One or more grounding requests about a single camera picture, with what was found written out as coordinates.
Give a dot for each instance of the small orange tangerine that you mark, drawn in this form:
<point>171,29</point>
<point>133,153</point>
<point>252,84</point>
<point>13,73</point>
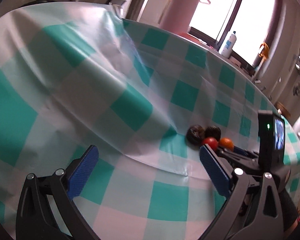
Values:
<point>226,143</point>

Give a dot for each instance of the small dark passion fruit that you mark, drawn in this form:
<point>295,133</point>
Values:
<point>213,131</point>

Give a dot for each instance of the gripper mounted camera display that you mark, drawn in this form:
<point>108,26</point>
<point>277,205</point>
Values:
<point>271,131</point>

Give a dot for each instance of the lone wrinkled passion fruit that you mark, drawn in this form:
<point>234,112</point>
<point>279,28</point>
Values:
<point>195,135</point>

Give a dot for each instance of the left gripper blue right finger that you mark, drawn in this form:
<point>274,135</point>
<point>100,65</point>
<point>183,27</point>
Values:
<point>252,209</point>

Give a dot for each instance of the green checkered tablecloth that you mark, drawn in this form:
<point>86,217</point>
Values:
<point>74,75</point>

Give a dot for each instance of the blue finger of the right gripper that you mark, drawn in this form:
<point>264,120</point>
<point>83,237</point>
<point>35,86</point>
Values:
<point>244,152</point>
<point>225,153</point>

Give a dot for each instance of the white lotion bottle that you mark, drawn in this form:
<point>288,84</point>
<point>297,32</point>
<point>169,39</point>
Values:
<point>226,48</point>

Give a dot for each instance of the yellow cloth on tap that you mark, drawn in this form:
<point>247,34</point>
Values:
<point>263,51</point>

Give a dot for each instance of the steel thermos flask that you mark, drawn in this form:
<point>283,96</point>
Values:
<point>135,9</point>

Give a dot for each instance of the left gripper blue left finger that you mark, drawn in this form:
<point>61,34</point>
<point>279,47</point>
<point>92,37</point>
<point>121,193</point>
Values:
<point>35,219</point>

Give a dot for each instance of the pink water jug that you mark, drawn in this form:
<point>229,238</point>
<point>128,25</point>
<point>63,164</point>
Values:
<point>178,15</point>

